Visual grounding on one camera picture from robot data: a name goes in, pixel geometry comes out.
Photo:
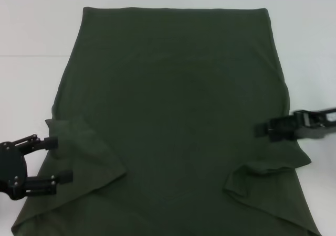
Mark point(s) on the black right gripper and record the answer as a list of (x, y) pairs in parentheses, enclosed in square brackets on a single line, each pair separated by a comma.
[(302, 126)]

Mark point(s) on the dark green t-shirt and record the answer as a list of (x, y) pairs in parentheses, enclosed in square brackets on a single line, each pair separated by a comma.
[(168, 89)]

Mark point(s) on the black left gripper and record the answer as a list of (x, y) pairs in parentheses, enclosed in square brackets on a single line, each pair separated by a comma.
[(11, 167)]

